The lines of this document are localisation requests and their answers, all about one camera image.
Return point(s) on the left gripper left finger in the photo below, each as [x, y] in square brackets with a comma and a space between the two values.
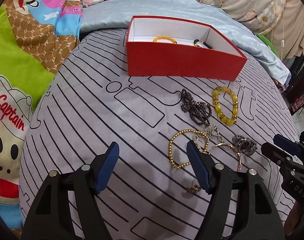
[49, 216]

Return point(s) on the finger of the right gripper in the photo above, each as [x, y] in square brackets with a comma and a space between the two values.
[274, 153]
[287, 145]

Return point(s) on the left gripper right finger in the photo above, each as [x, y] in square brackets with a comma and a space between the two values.
[240, 206]

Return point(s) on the red jewelry box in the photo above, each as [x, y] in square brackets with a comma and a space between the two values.
[167, 46]

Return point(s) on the person's right hand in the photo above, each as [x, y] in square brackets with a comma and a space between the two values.
[293, 219]

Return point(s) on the beige hanging garment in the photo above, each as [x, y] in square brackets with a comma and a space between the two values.
[294, 30]

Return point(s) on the green plastic object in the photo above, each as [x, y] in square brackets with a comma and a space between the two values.
[268, 43]

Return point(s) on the grey striped bed cover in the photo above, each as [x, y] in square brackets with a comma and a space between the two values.
[92, 101]

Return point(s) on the colourful monkey cartoon bedsheet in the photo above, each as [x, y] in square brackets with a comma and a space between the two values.
[36, 36]

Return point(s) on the light blue folded blanket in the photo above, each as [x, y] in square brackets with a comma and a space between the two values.
[118, 13]

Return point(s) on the white hanging cord switch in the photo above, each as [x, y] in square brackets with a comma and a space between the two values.
[283, 36]

